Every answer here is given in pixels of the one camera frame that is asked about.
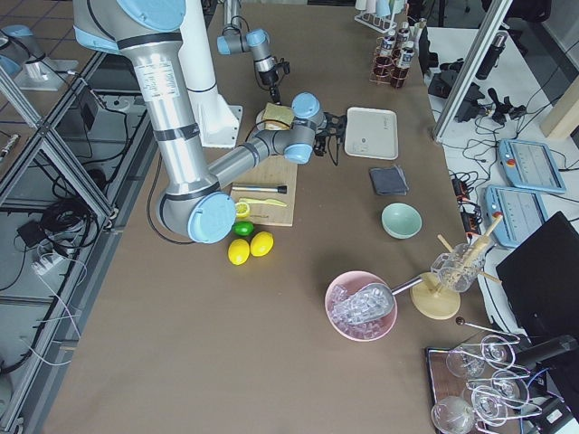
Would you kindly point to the tea bottle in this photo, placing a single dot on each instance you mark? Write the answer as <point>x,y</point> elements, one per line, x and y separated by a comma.
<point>383,61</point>
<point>402,35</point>
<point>403,64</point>

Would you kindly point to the bread slice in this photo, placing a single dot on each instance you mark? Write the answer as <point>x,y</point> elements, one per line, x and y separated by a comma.
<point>277,117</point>

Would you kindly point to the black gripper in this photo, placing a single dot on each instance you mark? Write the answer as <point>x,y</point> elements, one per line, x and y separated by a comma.
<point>329,123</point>
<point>268,76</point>

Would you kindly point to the grey folded cloth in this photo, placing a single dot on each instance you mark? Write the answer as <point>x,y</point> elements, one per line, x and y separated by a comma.
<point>389,180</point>

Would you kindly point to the pink bowl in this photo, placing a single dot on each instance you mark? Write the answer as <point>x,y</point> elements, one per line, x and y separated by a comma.
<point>353,281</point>

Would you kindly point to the cream rabbit tray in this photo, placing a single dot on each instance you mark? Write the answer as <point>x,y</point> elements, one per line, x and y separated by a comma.
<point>371,133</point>

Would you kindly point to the yellow lemon lower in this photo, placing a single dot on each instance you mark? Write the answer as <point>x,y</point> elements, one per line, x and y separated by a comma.
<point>261,244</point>

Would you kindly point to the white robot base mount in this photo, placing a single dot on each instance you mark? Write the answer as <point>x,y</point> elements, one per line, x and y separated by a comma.
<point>218,121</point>

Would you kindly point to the copper wire bottle rack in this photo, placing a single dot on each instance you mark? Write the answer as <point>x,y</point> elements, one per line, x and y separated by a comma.
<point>389,79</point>

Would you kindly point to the wooden cutting board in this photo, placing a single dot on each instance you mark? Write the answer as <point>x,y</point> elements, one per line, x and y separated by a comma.
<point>275,171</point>

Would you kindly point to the green lime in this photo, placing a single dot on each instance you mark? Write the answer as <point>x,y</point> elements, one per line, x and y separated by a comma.
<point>243,228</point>

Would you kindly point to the green bowl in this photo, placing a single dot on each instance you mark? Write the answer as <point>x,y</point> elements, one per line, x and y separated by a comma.
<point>401,221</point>

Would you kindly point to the blue teach pendant near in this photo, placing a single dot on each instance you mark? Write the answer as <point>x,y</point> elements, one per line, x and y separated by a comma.
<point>523,213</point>

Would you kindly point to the tea bottle back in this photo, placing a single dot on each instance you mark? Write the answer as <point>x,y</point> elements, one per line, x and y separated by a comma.
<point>383,61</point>

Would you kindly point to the clear ice cubes pile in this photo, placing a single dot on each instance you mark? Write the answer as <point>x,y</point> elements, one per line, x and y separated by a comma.
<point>341,310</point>

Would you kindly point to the wooden stand with round base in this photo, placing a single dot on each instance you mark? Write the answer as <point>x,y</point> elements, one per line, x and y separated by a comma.
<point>431,298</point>

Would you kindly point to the half lemon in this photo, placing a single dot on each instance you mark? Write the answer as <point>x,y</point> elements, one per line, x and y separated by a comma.
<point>242,210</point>

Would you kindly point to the yellow lemon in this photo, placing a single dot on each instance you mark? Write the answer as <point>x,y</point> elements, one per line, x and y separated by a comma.
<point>261,244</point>
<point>238,252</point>

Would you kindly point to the black monitor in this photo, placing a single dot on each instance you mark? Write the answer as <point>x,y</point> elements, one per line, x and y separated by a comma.
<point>540,279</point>

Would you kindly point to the blue teach pendant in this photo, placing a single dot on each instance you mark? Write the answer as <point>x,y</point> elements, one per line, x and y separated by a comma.
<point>523,213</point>
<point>530,165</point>

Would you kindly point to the wine glass rack tray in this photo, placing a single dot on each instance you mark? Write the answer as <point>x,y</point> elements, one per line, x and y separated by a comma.
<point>485,384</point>

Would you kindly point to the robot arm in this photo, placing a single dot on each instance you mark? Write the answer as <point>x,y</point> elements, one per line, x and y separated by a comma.
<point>156,37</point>
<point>257,43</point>

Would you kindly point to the yellow lemon upper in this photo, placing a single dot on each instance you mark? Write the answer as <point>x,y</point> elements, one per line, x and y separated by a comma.
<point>238,252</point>

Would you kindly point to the glass mug on stand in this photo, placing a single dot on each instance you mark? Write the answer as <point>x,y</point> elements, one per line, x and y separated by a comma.
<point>460,266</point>

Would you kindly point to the metal ice scoop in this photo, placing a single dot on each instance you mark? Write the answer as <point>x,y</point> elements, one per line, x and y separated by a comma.
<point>376,300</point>

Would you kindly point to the tea bottle front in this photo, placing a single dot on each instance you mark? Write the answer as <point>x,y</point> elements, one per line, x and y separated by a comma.
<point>403,64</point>

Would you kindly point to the blue teach pendant far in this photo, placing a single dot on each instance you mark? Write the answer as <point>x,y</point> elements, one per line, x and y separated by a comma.
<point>530,165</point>

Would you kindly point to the steel muddler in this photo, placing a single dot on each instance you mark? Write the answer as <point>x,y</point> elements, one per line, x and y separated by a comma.
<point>281,189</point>

